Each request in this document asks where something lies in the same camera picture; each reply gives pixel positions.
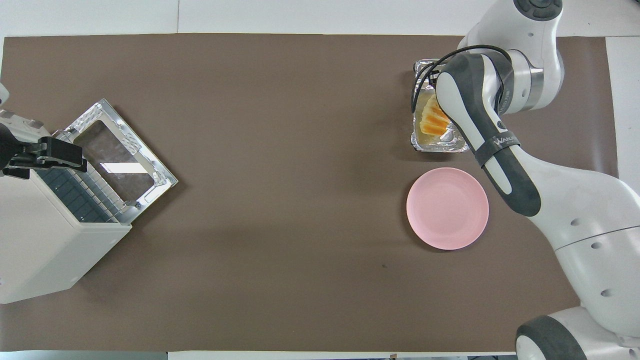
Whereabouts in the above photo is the brown paper table mat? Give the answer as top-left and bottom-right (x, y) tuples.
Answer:
(0, 33), (621, 353)

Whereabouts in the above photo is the sliced orange bread loaf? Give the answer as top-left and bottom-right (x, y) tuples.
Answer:
(419, 94), (452, 137)

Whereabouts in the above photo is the metal oven wire rack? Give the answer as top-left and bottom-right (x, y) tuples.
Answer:
(36, 167), (124, 224)

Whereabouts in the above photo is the aluminium foil tray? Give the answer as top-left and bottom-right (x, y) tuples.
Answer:
(411, 58), (471, 154)

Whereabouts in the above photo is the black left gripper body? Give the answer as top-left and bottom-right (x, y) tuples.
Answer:
(0, 122), (51, 180)

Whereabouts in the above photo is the foil-lined glass oven door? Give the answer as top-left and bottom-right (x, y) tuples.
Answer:
(52, 98), (179, 224)

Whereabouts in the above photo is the cream white toaster oven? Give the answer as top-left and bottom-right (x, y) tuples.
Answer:
(0, 127), (133, 305)

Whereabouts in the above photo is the pink round plate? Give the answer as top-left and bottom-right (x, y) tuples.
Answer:
(406, 167), (490, 251)

